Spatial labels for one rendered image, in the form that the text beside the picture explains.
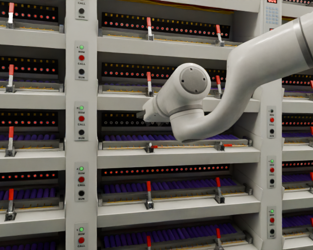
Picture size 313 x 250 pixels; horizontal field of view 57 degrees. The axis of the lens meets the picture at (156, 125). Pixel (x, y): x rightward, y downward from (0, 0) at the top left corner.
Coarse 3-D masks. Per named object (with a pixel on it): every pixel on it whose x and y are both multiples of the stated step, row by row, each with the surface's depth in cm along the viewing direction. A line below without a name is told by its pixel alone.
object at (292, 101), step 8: (288, 80) 133; (296, 80) 134; (304, 80) 135; (312, 80) 136; (288, 88) 133; (296, 88) 134; (304, 88) 136; (312, 88) 119; (288, 96) 121; (296, 96) 122; (304, 96) 123; (312, 96) 119; (288, 104) 113; (296, 104) 114; (304, 104) 115; (312, 104) 116; (288, 112) 114; (296, 112) 115; (304, 112) 116; (312, 112) 117
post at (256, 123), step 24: (240, 24) 122; (264, 96) 109; (240, 120) 122; (264, 120) 109; (264, 144) 109; (240, 168) 122; (264, 168) 109; (264, 192) 109; (240, 216) 122; (264, 216) 109; (264, 240) 109
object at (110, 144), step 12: (108, 144) 98; (120, 144) 99; (132, 144) 100; (144, 144) 101; (156, 144) 103; (168, 144) 104; (180, 144) 105; (192, 144) 106; (204, 144) 107; (240, 144) 112
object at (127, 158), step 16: (112, 128) 111; (128, 128) 112; (144, 128) 114; (160, 128) 116; (240, 128) 121; (256, 144) 111; (112, 160) 94; (128, 160) 95; (144, 160) 97; (160, 160) 98; (176, 160) 100; (192, 160) 102; (208, 160) 104; (224, 160) 105; (240, 160) 107; (256, 160) 109
